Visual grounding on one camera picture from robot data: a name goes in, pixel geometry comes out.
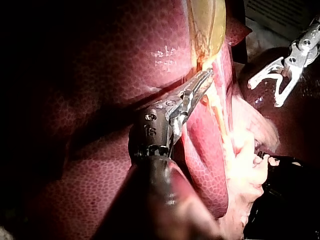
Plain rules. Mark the right arm instrument jaw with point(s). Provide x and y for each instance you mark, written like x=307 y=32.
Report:
x=265 y=72
x=286 y=91

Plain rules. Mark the dark left arm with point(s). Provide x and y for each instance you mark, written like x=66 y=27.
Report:
x=160 y=195

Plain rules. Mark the right arm instrument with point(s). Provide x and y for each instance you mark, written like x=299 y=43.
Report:
x=303 y=50

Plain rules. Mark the dark red liver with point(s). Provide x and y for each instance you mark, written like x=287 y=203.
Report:
x=112 y=62

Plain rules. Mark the left arm instrument jaw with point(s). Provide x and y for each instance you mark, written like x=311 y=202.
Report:
x=193 y=100
x=196 y=81

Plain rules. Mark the thin tube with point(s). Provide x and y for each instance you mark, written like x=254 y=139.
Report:
x=222 y=80
x=220 y=120

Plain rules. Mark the gallbladder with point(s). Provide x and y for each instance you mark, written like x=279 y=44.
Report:
x=207 y=27

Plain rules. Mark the white clip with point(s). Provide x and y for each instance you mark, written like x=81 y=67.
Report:
x=275 y=75

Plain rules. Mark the pale fatty tissue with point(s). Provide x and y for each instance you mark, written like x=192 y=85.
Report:
x=245 y=172

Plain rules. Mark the left arm instrument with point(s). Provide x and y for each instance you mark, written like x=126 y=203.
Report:
x=151 y=130

